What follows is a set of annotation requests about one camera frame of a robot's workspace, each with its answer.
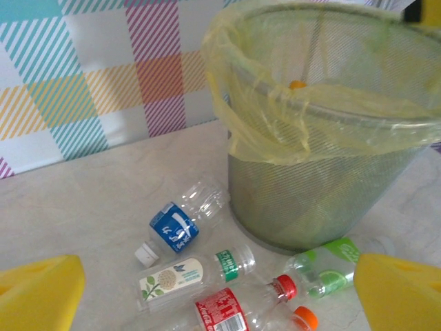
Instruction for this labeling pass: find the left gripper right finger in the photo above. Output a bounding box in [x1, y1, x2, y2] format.
[353, 252, 441, 331]

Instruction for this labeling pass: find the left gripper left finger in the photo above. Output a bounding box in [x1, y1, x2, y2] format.
[0, 254, 86, 331]

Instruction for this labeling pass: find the orange cap small bottle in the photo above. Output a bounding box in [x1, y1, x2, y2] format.
[251, 305, 320, 331]

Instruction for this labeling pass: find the blue label clear bottle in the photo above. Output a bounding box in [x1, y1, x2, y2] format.
[134, 177, 231, 268]

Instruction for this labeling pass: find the metal mesh waste bin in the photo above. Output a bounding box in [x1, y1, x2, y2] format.
[203, 0, 441, 256]

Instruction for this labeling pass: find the yellow plastic bin liner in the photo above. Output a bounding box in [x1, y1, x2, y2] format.
[201, 0, 441, 166]

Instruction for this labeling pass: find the green lime label bottle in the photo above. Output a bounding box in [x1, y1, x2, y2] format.
[284, 236, 396, 299]

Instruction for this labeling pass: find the flower label green band bottle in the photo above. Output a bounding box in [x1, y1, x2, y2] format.
[136, 244, 256, 313]

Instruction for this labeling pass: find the red cola label clear bottle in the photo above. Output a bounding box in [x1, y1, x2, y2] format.
[120, 274, 299, 331]

